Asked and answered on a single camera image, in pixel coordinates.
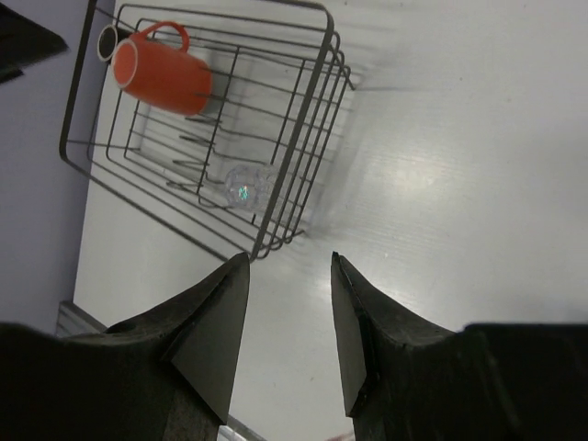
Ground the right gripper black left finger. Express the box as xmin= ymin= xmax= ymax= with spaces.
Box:
xmin=1 ymin=254 xmax=250 ymax=440

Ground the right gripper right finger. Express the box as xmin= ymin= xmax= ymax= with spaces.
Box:
xmin=331 ymin=254 xmax=587 ymax=440

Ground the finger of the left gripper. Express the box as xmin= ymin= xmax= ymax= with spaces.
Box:
xmin=0 ymin=4 xmax=68 ymax=84

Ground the dark grey mug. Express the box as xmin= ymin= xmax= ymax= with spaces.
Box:
xmin=96 ymin=24 xmax=119 ymax=63

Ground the orange mug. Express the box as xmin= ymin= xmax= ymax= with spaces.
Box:
xmin=111 ymin=21 xmax=213 ymax=116

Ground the clear glass cup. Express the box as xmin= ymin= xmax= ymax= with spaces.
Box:
xmin=224 ymin=164 xmax=278 ymax=214

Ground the dark wire dish rack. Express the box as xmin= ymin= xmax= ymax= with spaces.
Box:
xmin=59 ymin=1 xmax=354 ymax=261

